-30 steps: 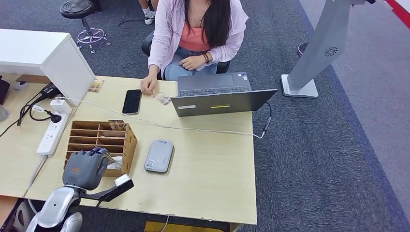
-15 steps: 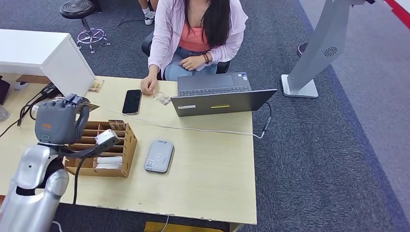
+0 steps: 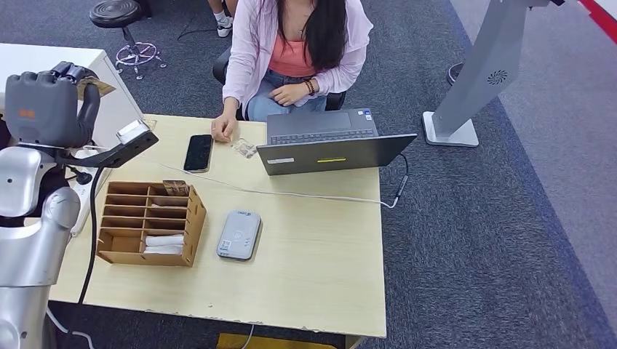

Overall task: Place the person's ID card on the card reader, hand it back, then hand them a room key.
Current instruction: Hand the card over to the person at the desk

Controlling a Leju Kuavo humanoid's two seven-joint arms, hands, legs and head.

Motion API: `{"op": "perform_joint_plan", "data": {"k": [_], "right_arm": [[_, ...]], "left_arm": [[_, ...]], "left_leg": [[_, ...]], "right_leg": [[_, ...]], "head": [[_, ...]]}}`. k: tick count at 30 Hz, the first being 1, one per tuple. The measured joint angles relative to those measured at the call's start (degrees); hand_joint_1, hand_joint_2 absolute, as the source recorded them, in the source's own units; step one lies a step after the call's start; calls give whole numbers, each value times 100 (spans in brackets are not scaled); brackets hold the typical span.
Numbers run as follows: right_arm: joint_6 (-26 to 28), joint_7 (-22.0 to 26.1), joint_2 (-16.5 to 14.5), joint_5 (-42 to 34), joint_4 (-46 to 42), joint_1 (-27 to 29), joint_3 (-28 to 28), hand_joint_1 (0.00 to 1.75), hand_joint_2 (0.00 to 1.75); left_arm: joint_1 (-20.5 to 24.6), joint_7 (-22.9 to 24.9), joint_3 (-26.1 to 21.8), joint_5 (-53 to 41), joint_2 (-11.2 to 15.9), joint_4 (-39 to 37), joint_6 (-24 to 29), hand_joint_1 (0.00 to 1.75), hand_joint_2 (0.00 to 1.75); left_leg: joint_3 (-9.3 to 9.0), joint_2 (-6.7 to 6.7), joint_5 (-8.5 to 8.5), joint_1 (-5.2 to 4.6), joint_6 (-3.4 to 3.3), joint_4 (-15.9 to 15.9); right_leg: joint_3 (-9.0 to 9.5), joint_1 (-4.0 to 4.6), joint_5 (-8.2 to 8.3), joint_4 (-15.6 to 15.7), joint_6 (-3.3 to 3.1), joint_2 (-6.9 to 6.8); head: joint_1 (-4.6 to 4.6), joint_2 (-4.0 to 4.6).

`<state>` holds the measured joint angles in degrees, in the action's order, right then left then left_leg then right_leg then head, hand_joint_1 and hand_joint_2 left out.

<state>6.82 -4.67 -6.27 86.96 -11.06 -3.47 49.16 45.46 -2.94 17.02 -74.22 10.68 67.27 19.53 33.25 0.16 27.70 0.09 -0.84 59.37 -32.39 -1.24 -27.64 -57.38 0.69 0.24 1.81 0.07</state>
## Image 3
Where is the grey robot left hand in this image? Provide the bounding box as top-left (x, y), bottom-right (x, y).
top-left (4, 61), bottom-right (102, 151)

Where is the person's right hand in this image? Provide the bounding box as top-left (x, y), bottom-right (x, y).
top-left (211, 113), bottom-right (238, 144)

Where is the person's left hand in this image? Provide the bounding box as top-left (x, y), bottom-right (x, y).
top-left (269, 82), bottom-right (309, 108)

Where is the yellow brown hotel card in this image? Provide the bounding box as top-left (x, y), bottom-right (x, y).
top-left (76, 76), bottom-right (116, 101)

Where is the clear plastic card sleeve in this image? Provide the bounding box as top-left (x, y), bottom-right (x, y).
top-left (231, 138), bottom-right (258, 160)

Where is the person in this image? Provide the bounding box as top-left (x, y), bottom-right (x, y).
top-left (207, 0), bottom-right (238, 39)
top-left (211, 0), bottom-right (375, 144)

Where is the grey card reader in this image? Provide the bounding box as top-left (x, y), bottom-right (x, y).
top-left (216, 209), bottom-right (263, 262)

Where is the black smartphone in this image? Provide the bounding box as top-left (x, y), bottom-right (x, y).
top-left (183, 134), bottom-right (213, 174)

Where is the white cabinet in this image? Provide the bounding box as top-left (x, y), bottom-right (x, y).
top-left (0, 43), bottom-right (145, 151)

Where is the grey laptop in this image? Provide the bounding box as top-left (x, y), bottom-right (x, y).
top-left (256, 108), bottom-right (419, 177)

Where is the white power strip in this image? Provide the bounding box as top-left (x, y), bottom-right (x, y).
top-left (69, 166), bottom-right (109, 237)

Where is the brown wooden slot organizer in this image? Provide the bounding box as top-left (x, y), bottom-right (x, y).
top-left (96, 180), bottom-right (207, 268)

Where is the black round stool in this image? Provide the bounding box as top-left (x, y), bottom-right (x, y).
top-left (89, 0), bottom-right (168, 81)

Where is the round black base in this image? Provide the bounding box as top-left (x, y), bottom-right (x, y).
top-left (447, 63), bottom-right (465, 87)

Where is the grey kiosk stand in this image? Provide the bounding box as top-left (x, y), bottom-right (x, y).
top-left (422, 0), bottom-right (570, 148)

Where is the yellow object under desk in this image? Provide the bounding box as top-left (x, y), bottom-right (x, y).
top-left (217, 333), bottom-right (338, 349)

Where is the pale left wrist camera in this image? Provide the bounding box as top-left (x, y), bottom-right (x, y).
top-left (55, 119), bottom-right (160, 169)

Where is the black floor cable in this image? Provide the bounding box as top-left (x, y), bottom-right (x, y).
top-left (175, 9), bottom-right (218, 42)

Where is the white charging cable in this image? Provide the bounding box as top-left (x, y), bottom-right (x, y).
top-left (140, 156), bottom-right (400, 210)

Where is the black camera cable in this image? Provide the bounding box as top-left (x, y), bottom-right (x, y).
top-left (76, 166), bottom-right (105, 305)

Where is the black laptop adapter cable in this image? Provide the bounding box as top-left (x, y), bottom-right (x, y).
top-left (394, 153), bottom-right (410, 204)

